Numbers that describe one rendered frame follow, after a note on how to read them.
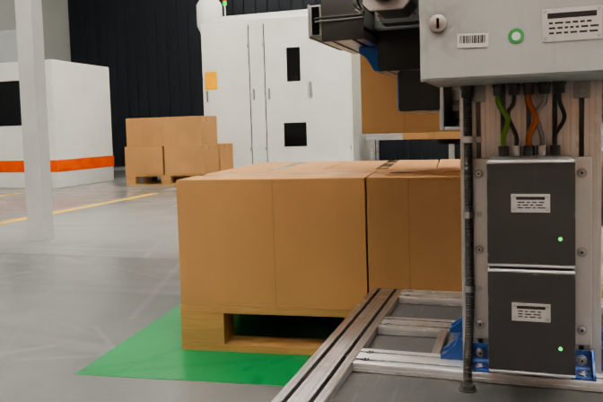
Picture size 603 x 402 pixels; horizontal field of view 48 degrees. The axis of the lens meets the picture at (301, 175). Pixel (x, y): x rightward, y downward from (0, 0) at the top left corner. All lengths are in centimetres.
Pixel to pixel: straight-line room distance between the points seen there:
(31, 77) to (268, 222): 297
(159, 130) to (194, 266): 705
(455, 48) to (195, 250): 127
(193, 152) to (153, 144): 61
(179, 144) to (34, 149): 441
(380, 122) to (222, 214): 56
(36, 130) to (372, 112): 311
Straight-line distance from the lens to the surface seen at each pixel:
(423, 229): 200
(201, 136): 882
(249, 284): 212
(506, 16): 112
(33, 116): 476
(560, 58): 111
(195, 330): 221
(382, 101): 201
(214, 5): 1078
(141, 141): 929
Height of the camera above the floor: 69
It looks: 4 degrees down
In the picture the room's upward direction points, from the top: 2 degrees counter-clockwise
